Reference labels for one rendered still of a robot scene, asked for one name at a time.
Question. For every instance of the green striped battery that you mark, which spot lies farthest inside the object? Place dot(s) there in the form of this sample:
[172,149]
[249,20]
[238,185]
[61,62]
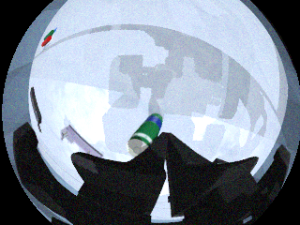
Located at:
[145,135]

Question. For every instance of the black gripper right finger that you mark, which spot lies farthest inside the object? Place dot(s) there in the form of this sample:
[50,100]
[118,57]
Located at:
[192,177]

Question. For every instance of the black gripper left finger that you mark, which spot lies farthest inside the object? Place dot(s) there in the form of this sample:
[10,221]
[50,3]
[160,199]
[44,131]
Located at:
[142,176]

